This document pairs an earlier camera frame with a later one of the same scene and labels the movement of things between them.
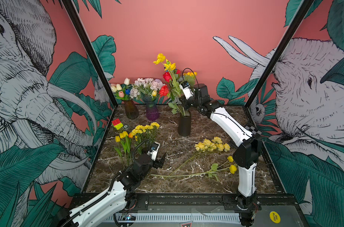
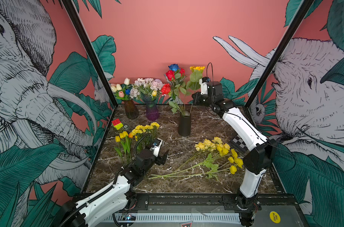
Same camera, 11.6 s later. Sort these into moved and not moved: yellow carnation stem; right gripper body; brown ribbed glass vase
Moved: right gripper body
Not moved: yellow carnation stem; brown ribbed glass vase
